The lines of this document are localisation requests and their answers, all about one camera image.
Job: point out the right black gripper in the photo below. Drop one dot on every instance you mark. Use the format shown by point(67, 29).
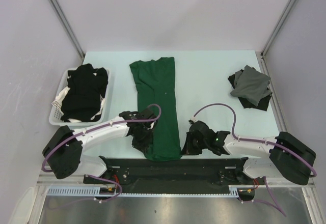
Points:
point(188, 149)

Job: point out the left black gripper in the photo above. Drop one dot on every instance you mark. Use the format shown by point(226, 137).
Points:
point(142, 146)

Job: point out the green t shirt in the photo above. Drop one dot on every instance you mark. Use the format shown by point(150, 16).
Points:
point(155, 85)

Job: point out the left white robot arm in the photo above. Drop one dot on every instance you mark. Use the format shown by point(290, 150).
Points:
point(64, 155)

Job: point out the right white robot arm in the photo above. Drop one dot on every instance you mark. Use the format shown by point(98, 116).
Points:
point(283, 155)

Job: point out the black t shirt in basket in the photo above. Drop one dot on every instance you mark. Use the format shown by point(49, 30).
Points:
point(84, 91)

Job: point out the white t shirt in basket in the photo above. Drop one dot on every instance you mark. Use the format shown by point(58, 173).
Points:
point(58, 100)

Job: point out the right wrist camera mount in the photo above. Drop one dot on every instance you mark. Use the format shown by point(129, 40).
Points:
point(192, 120)

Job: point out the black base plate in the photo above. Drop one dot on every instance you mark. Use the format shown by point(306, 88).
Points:
point(184, 176)

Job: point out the blue slotted cable duct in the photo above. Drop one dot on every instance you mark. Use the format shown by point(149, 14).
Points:
point(73, 190)

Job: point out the left aluminium corner post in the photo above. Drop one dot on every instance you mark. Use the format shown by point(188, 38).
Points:
point(67, 27)

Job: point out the aluminium corner post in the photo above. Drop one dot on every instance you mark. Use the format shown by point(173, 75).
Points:
point(280, 23)
point(67, 27)

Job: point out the right aluminium corner post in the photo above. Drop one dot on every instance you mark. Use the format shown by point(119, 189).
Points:
point(280, 23)

